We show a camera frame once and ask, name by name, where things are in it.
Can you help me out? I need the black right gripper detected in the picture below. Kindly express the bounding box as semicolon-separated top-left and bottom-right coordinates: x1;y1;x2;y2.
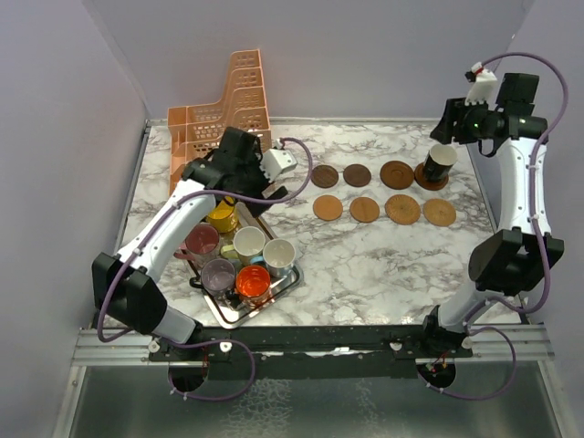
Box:
431;96;501;145

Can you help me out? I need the white cream cup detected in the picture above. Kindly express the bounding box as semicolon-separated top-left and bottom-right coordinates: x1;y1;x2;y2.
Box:
220;226;266;266

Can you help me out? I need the dark walnut coaster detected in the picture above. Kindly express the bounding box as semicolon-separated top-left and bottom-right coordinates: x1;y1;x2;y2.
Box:
310;164;339;189

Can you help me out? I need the white blue mug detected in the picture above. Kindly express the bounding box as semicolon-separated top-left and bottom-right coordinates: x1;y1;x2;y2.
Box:
250;238;297;278

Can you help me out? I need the light beech wooden coaster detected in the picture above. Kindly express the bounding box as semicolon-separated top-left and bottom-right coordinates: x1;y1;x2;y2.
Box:
313;194;343;221

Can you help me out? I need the woven rattan coaster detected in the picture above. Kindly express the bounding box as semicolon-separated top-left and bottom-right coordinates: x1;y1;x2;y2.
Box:
384;194;421;225
422;198;457;227

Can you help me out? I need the dark brown wooden coaster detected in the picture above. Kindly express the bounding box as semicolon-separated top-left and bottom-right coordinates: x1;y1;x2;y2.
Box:
343;163;371;187

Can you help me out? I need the brown ringed wooden saucer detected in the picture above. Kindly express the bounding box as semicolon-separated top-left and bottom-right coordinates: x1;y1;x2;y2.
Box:
380;161;414;190

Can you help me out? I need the light brown wooden coaster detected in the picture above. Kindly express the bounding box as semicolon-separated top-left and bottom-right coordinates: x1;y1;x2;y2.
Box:
349;196;380;224

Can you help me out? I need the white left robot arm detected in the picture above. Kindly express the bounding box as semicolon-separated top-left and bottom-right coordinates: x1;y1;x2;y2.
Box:
91;128;297;360

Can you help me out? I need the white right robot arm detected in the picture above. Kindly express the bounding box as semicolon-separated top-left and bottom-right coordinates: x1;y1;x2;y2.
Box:
419;67;565;357

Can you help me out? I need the purple glass cup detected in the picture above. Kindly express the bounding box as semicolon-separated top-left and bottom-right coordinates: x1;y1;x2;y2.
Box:
201;258;236;297

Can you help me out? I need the orange metallic cup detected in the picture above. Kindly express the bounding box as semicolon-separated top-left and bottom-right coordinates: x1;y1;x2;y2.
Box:
235;266;271;308

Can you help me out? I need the yellow black mug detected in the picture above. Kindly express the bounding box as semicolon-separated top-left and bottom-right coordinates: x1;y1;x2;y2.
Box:
206;196;239;234

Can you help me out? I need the peach plastic file organizer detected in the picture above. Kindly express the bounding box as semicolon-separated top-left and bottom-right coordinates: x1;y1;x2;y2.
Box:
167;48;272;192

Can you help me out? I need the pink maroon mug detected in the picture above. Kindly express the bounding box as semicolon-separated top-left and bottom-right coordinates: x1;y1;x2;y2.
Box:
174;223;221;268

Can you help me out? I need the silver metal tray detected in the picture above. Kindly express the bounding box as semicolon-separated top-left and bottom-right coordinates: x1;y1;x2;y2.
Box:
174;197;303;329

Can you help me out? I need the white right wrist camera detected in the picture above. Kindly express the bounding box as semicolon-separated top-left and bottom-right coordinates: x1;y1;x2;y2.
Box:
464;62;497;106

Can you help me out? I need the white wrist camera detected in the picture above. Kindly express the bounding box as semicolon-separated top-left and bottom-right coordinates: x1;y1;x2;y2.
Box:
260;149;297;183
464;62;497;106

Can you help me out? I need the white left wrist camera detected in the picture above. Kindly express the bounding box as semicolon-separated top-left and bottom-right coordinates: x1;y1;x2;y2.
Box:
260;149;297;183

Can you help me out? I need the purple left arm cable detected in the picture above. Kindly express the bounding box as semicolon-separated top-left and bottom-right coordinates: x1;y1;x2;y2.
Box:
96;136;315;402

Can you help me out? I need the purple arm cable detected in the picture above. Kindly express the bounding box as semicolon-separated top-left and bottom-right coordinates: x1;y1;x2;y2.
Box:
96;136;315;402
418;52;570;402

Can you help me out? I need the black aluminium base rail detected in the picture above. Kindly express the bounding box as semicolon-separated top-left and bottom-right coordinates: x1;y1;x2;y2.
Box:
75;318;556;382

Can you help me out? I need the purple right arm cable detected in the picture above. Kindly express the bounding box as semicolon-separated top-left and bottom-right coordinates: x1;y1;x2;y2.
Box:
418;52;570;402

